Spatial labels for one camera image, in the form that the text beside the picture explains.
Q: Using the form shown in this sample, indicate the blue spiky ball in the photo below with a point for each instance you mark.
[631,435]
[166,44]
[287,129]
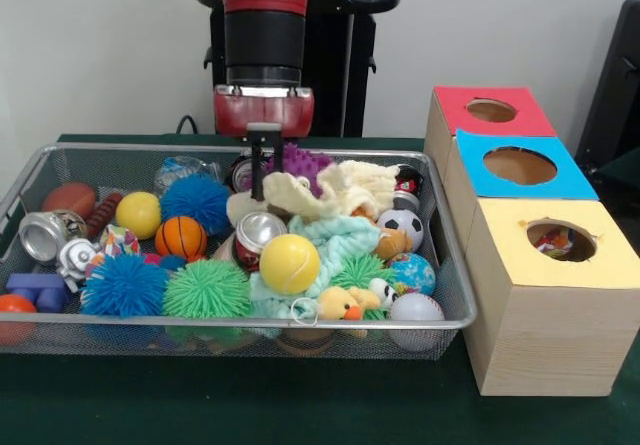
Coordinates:
[195,202]
[125,285]

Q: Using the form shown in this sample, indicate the black upright panel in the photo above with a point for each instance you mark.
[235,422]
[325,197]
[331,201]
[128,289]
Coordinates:
[615,90]

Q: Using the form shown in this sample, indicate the yellow tennis ball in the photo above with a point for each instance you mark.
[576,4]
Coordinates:
[290,264]

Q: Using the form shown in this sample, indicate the mint green cloth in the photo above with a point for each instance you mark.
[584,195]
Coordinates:
[340,235]

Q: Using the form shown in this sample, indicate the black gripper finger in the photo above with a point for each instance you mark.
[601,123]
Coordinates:
[258,170]
[277,147]

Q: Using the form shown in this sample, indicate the dark green side-table cloth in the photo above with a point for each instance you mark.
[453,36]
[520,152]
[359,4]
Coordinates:
[625,165]

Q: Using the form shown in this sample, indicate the dark green table cloth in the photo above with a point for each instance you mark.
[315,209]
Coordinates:
[300,405]

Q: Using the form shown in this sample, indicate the blue globe ball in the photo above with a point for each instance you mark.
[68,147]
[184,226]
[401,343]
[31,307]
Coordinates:
[412,272]

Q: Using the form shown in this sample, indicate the purple spiky toy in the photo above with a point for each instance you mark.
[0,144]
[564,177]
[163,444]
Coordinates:
[300,162]

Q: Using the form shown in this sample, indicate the green spiky ball with eyes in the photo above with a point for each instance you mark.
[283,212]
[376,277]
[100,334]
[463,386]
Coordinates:
[360,270]

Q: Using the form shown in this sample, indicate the wooden box with three holes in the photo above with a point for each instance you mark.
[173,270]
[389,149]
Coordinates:
[550,340]

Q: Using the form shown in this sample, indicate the shallow mesh bin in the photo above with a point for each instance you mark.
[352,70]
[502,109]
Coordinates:
[440,275]

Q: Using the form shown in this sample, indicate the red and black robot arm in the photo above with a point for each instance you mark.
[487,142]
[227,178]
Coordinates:
[265,40]

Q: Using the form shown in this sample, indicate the cream muslin cloth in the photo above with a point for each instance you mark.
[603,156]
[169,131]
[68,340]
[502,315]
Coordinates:
[350,185]

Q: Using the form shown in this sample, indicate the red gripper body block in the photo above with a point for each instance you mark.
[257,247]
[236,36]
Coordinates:
[265,110]

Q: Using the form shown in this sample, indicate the heart print cloth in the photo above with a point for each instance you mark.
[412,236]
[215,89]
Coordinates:
[120,240]

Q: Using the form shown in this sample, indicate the green spiky ball white nub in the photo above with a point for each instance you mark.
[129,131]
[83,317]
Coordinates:
[207,290]

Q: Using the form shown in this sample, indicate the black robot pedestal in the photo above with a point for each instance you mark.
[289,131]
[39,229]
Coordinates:
[340,65]

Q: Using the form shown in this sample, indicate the black and white soccer ball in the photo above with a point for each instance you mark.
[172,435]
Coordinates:
[402,225]

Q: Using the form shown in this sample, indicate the small colourful dotted cloth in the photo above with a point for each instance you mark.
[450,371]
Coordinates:
[552,242]

